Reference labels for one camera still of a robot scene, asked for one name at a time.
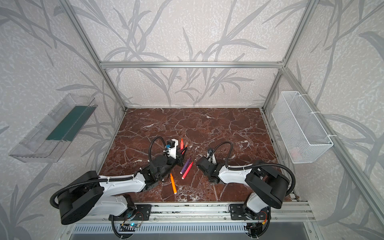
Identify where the pink marker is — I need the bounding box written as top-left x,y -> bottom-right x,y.
182,162 -> 194,180
180,138 -> 184,150

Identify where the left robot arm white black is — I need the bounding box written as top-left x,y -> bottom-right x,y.
50,149 -> 187,225

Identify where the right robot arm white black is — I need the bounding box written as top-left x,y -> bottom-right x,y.
197,157 -> 296,221

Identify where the purple marker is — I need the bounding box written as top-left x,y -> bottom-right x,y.
180,157 -> 191,175

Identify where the orange marker lower diagonal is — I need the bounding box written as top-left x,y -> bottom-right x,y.
170,174 -> 178,195

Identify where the green circuit board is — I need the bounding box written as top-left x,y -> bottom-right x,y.
121,223 -> 141,231

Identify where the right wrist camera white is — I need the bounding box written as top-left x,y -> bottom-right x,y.
207,149 -> 217,165

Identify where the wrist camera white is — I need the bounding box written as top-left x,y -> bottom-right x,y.
207,149 -> 217,165
164,139 -> 179,159

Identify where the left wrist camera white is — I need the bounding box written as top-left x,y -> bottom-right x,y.
164,139 -> 179,159

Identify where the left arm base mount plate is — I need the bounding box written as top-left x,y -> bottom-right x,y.
119,204 -> 152,221

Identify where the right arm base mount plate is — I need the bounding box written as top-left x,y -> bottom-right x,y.
229,204 -> 271,222

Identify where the aluminium front rail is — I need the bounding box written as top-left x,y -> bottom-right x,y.
59,202 -> 316,224

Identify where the white wire mesh basket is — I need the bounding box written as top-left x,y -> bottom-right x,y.
272,91 -> 334,164

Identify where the clear plastic wall tray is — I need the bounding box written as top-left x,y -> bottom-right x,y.
9,94 -> 98,163

